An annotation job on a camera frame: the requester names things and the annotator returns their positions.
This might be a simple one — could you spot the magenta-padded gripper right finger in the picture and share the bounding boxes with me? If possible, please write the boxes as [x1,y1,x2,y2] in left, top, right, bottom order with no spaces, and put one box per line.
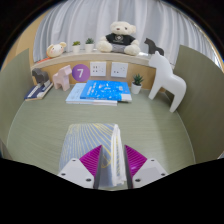
[124,144,169,190]

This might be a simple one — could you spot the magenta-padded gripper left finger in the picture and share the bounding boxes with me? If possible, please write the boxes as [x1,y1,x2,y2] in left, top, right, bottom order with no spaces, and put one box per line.
[57,144,103,190]

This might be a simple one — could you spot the light blue book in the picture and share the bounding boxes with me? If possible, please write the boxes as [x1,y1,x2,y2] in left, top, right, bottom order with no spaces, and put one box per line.
[65,82,119,107]

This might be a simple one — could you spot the small plant in white pot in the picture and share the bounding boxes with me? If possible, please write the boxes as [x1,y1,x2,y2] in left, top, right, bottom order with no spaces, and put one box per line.
[71,40,82,54]
[84,37,96,53]
[130,73,145,95]

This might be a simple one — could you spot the bright blue book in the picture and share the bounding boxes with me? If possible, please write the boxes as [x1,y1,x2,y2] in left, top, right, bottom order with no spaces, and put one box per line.
[79,79,133,103]

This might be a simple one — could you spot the green desk partition panel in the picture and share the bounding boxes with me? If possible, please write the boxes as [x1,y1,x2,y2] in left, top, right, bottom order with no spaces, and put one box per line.
[0,48,32,148]
[173,44,224,164]

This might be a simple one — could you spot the navy blue book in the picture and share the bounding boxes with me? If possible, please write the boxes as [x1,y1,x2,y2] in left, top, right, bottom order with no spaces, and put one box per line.
[23,81,54,102]

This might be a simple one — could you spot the pink wooden horse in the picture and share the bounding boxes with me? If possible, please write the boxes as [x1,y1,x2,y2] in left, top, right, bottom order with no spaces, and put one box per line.
[52,64,73,92]

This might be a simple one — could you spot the large white wooden horse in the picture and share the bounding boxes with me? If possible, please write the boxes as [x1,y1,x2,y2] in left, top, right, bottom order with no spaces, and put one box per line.
[147,50,188,114]

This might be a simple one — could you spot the purple round number sign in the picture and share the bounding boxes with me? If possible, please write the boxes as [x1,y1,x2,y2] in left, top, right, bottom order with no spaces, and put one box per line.
[71,63,91,83]

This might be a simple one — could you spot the dark grey wooden horse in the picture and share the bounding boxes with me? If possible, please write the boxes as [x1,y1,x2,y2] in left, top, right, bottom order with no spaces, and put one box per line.
[31,67,51,88]

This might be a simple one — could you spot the wooden ledge shelf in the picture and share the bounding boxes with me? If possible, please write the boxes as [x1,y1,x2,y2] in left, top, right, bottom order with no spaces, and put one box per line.
[30,49,168,91]

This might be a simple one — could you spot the cream and orange plush toy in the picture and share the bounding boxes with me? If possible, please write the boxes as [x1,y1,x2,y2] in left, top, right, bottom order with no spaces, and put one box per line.
[45,41,68,59]

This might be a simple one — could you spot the small black wooden horse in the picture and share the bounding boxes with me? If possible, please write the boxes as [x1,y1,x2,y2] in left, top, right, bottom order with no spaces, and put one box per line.
[143,37,165,56]

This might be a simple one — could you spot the white teddy bear black shirt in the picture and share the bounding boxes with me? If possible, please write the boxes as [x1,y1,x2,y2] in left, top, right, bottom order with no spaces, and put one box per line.
[96,20,142,57]

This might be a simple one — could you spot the white curtain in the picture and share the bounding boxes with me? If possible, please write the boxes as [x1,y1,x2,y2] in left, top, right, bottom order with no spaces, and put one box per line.
[32,0,223,68]

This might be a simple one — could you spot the white wall socket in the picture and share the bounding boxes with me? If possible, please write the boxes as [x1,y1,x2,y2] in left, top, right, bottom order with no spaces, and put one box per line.
[89,60,108,78]
[110,61,129,79]

